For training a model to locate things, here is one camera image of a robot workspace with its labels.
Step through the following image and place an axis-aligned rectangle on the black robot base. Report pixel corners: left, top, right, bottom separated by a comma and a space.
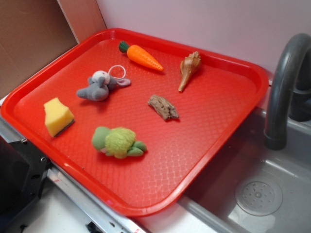
0, 138, 50, 216

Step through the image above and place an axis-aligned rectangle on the orange toy carrot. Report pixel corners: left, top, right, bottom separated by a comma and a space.
119, 41, 164, 71

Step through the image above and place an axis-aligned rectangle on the brown driftwood piece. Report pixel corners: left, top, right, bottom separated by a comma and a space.
147, 95, 179, 121

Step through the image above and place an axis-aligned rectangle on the red plastic tray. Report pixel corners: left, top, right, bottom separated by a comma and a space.
1, 29, 268, 216

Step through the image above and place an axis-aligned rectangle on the green plush turtle toy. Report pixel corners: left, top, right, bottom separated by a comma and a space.
91, 126, 147, 159

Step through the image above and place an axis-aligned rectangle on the brown spiral seashell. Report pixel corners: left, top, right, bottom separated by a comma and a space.
178, 51, 202, 92

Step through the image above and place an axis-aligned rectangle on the grey plush bunny toy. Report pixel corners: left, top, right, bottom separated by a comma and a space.
76, 65, 131, 101

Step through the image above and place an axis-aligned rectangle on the yellow sponge piece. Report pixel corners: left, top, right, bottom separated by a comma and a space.
44, 98, 74, 137

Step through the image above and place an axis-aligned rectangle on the grey toy sink basin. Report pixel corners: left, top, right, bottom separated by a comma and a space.
179, 109, 311, 233

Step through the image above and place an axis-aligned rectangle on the grey toy faucet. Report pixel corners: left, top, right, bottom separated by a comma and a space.
264, 33, 311, 150

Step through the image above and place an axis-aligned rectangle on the brown cardboard panel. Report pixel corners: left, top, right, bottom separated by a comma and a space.
0, 0, 106, 98

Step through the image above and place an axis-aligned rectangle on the silver metal rail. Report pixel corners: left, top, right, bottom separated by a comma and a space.
0, 116, 146, 233

